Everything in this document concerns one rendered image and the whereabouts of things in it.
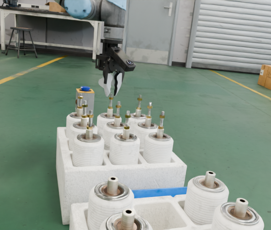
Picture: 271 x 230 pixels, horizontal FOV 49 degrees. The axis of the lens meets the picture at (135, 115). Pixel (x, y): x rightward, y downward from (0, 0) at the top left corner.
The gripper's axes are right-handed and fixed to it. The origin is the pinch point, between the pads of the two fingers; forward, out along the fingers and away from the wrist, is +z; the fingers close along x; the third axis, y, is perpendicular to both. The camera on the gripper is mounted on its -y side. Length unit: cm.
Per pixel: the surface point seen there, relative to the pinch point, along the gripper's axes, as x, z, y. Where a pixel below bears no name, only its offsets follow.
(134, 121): -6.1, 10.4, -7.1
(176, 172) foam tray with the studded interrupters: 0.8, 18.7, -34.4
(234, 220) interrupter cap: 25, 9, -64
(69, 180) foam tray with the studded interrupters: 30.8, 19.5, -18.3
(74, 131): 20.6, 10.2, -5.2
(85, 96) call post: 0.5, 5.0, 16.5
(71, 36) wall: -260, -2, 414
